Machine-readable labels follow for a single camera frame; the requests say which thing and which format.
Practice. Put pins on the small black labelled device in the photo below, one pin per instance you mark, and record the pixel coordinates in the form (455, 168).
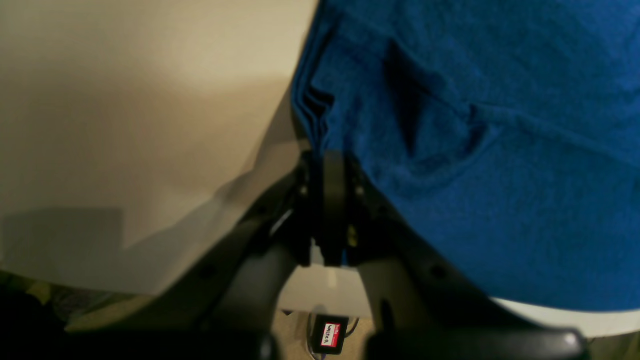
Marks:
(328, 334)

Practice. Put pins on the dark blue t-shirt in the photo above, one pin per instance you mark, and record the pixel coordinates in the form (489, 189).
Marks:
(506, 133)

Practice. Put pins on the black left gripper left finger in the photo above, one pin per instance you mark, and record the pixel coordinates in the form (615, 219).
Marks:
(223, 307)

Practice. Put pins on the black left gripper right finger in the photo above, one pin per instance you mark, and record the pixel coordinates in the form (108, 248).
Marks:
(421, 302)

